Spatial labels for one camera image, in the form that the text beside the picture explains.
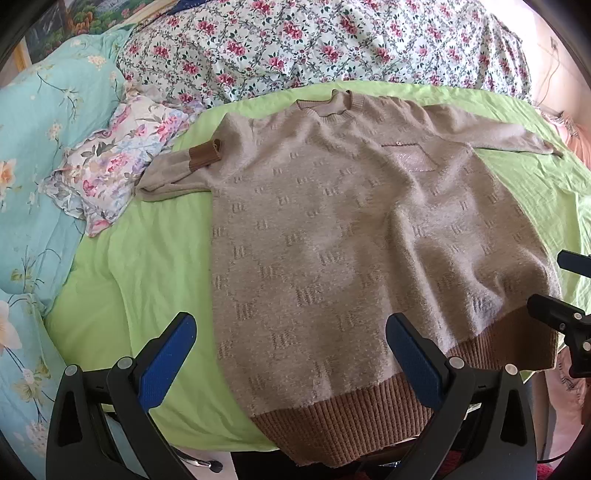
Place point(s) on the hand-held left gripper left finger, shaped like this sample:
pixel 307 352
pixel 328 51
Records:
pixel 168 357

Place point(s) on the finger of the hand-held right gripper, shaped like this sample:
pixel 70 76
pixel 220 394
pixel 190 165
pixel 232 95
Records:
pixel 561 318
pixel 575 262

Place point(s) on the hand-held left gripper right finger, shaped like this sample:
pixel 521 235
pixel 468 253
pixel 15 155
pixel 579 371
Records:
pixel 414 364

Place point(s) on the beige knitted sweater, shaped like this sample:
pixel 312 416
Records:
pixel 346 230

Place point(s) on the green bed sheet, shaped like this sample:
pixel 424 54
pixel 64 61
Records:
pixel 152 258

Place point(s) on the pink cloth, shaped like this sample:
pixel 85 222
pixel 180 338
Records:
pixel 572 134

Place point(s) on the pastel floral ruffled pillow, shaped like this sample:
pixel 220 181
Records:
pixel 115 157

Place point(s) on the teal floral quilt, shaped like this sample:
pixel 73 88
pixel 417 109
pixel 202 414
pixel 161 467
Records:
pixel 46 115

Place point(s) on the white pink-flowered quilt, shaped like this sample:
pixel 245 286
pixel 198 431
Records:
pixel 323 41

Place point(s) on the framed landscape painting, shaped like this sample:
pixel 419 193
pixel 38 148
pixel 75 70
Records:
pixel 69 18

